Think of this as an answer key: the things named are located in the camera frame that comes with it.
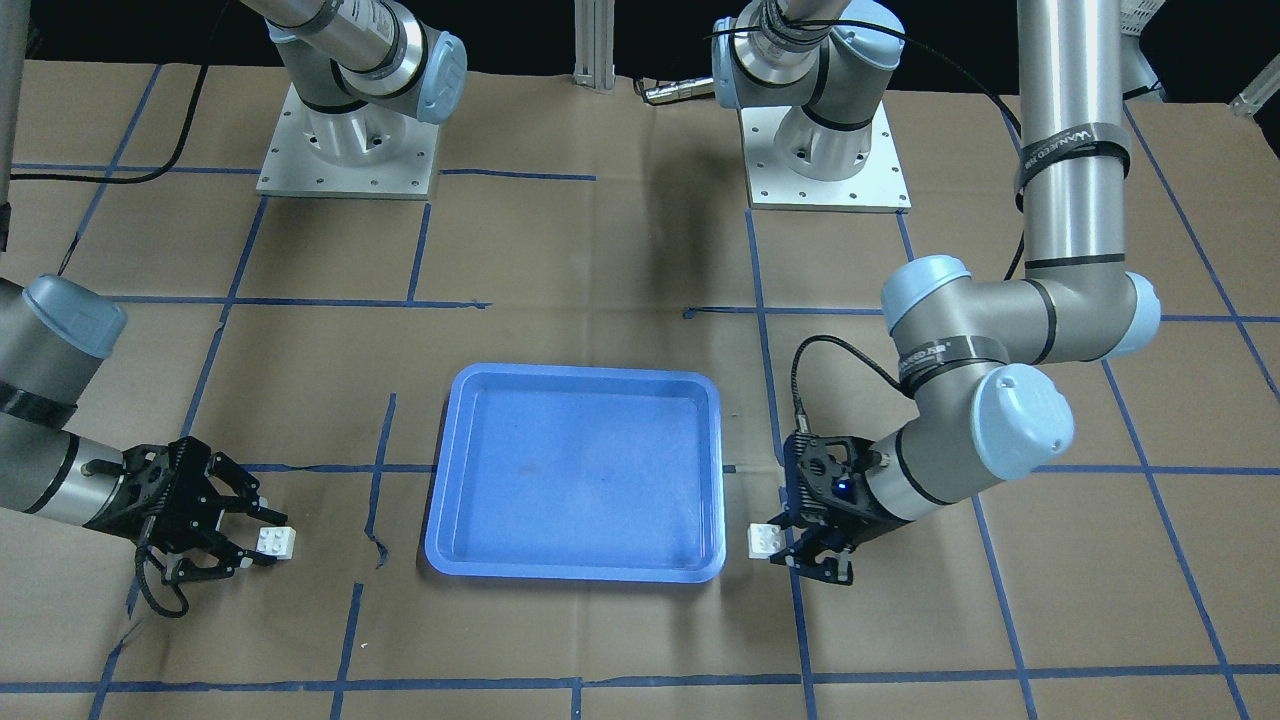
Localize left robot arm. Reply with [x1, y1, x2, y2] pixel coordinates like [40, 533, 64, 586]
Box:
[710, 1, 1162, 585]

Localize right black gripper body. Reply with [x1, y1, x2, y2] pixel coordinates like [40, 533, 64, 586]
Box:
[84, 437, 227, 551]

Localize metal connector plug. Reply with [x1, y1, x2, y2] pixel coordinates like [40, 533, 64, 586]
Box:
[635, 77, 716, 106]

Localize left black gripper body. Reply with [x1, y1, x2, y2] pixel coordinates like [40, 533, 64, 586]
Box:
[783, 432, 886, 551]

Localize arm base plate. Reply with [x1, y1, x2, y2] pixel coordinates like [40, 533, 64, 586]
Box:
[256, 87, 440, 201]
[739, 104, 913, 214]

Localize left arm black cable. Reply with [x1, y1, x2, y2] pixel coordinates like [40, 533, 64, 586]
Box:
[705, 26, 1030, 436]

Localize aluminium profile post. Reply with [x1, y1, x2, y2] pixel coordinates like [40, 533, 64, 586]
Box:
[572, 0, 616, 94]

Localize white block arm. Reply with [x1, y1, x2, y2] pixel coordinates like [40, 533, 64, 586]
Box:
[748, 523, 787, 560]
[256, 527, 297, 561]

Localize blue plastic tray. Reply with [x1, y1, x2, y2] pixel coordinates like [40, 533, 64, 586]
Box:
[422, 363, 727, 584]

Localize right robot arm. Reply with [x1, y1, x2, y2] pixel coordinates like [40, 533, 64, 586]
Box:
[3, 1, 730, 591]

